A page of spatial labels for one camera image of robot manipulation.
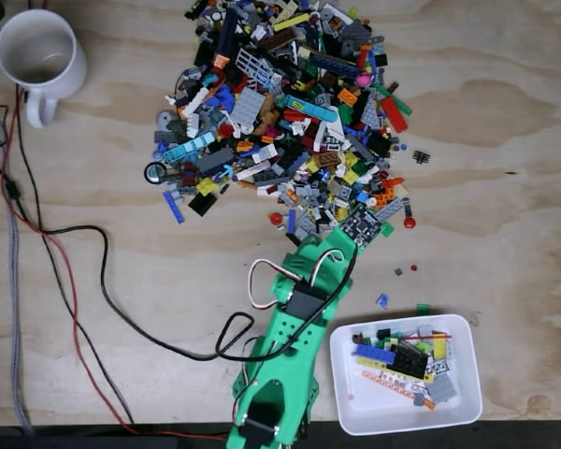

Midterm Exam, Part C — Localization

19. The grey long Lego plate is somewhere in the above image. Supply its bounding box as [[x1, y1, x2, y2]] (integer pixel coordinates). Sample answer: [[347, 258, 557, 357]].
[[372, 197, 403, 225]]

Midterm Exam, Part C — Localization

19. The pale pink long Lego plate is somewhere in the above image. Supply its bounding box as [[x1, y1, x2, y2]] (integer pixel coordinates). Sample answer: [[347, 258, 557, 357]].
[[235, 161, 272, 181]]

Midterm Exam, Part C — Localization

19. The large black Lego plate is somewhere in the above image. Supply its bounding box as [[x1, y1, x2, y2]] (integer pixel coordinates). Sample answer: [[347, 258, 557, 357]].
[[392, 339, 430, 380]]

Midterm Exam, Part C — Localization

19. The orange long Lego beam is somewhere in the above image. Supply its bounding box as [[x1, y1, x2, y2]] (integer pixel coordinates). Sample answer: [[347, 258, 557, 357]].
[[360, 369, 417, 398]]

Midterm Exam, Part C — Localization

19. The dark grey Lego brick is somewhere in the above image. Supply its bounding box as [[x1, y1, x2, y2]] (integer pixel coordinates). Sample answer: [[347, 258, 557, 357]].
[[196, 148, 235, 173]]

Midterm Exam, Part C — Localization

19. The grey wedge Lego plate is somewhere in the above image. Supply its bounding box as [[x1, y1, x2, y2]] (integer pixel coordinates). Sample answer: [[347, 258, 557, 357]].
[[360, 95, 382, 130]]

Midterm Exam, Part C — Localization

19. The azure long Lego plate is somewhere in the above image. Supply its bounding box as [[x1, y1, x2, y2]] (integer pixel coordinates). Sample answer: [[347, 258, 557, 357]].
[[284, 94, 337, 122]]

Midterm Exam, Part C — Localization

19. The red long Lego brick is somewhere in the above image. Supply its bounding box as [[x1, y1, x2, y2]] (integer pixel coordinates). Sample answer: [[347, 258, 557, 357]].
[[381, 96, 410, 135]]

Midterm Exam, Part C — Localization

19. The white plastic bin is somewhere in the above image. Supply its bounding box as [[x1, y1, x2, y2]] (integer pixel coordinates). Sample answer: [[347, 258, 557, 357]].
[[329, 313, 483, 437]]

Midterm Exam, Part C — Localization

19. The grey square Lego plate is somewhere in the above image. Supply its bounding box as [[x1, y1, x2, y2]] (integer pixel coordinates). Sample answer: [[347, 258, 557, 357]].
[[229, 87, 266, 123]]

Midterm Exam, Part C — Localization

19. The green long Lego plate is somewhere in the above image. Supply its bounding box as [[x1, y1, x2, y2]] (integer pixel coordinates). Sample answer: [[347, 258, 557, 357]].
[[373, 83, 413, 116]]

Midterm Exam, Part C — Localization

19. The light blue long Lego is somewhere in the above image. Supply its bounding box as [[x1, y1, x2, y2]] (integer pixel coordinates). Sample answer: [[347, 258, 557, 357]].
[[162, 131, 216, 164]]

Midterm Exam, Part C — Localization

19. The black Lego wheel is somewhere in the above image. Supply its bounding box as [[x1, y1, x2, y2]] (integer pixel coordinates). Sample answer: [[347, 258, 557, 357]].
[[143, 161, 168, 185]]

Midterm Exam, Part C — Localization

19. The dark blue long Lego plate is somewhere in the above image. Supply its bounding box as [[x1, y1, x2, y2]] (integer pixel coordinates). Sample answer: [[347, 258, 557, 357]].
[[309, 51, 360, 80]]

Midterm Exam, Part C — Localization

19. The white lattice Lego piece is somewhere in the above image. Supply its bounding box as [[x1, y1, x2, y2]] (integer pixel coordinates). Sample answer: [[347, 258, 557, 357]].
[[236, 48, 273, 88]]

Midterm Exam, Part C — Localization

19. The brown long Lego plate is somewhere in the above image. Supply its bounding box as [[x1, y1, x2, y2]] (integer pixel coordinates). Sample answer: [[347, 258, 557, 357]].
[[257, 30, 296, 52]]

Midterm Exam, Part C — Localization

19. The dark blue long Lego brick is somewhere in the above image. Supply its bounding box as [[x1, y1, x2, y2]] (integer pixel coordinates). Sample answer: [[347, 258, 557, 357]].
[[216, 8, 238, 57]]

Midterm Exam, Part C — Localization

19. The white ceramic mug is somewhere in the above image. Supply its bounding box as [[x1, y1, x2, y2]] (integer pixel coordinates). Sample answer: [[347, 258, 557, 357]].
[[0, 8, 88, 130]]

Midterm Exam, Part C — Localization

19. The black camera circuit board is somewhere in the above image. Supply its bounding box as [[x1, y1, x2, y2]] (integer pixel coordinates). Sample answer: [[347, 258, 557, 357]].
[[341, 208, 384, 249]]

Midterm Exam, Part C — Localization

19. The white red servo cable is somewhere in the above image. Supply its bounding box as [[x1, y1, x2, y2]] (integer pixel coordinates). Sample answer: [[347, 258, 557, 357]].
[[247, 250, 347, 311]]

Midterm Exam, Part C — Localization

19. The thick black cable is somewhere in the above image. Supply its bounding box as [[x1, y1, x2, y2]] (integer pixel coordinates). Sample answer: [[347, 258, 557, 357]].
[[0, 163, 359, 364]]

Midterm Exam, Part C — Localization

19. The grey braided cable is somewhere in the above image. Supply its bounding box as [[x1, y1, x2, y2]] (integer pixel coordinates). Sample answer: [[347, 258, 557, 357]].
[[0, 109, 35, 436]]

